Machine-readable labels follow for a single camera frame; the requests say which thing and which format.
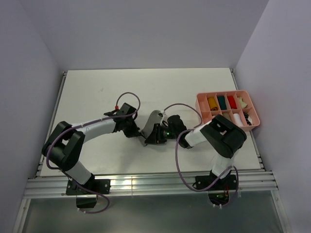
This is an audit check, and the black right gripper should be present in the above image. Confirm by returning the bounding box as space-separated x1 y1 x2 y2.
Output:
145 123 179 144

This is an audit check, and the grey striped sock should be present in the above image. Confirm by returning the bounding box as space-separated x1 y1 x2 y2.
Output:
140 110 163 147

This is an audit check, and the mustard yellow striped sock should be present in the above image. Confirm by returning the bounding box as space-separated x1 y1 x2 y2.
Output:
207 97 218 111

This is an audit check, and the dark green reindeer sock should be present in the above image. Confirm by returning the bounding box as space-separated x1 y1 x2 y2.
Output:
217 96 227 110

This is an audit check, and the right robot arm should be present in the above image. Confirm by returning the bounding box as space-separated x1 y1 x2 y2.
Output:
141 113 247 189

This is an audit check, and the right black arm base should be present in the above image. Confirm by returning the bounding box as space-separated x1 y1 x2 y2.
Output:
192 172 239 208

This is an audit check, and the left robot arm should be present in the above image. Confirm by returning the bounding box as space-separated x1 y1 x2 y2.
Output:
42 103 140 194

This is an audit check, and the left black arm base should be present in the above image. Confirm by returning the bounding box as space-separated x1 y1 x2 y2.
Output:
65 178 110 213

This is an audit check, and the brown rolled sock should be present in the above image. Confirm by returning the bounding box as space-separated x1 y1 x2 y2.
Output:
223 113 231 120

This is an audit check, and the white rolled sock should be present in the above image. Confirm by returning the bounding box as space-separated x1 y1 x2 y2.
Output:
233 113 243 127

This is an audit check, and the red rolled sock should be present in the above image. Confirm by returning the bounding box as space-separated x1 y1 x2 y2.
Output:
227 96 237 109

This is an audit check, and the pink divided organizer tray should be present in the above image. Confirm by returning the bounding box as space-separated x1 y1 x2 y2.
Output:
196 90 260 132

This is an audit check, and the beige rolled sock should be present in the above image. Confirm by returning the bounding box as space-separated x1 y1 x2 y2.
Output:
238 97 248 109

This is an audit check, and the black white striped sock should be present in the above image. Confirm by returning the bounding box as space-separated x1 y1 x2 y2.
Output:
243 113 253 126

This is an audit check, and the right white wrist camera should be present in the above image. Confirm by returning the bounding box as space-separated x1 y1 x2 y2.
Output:
158 110 168 122

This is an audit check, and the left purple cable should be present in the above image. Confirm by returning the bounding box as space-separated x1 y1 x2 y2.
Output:
46 92 141 214

